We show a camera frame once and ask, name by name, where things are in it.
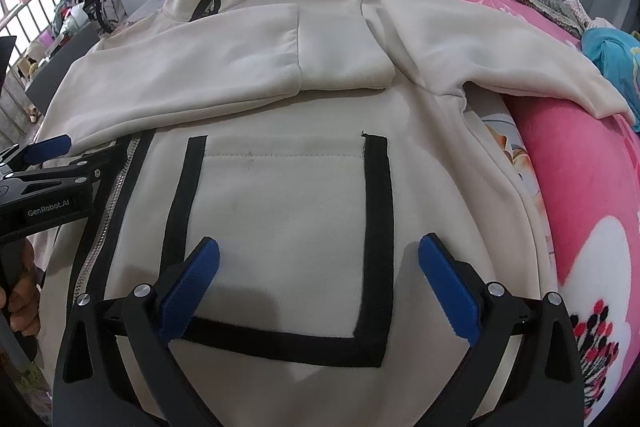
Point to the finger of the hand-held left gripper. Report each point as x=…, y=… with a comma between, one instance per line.
x=102, y=159
x=47, y=148

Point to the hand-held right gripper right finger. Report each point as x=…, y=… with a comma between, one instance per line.
x=445, y=282

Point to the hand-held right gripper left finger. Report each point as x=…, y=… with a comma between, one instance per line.
x=192, y=279

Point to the cream zip jacket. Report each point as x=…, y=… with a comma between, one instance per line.
x=280, y=207

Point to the person's left hand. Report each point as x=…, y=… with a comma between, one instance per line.
x=26, y=297

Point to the grey board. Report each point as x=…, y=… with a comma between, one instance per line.
x=60, y=72

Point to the metal railing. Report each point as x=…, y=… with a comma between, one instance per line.
x=20, y=32

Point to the pink floral blanket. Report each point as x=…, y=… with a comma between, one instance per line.
x=575, y=167

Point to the teal crumpled cloth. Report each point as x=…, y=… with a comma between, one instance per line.
x=615, y=57

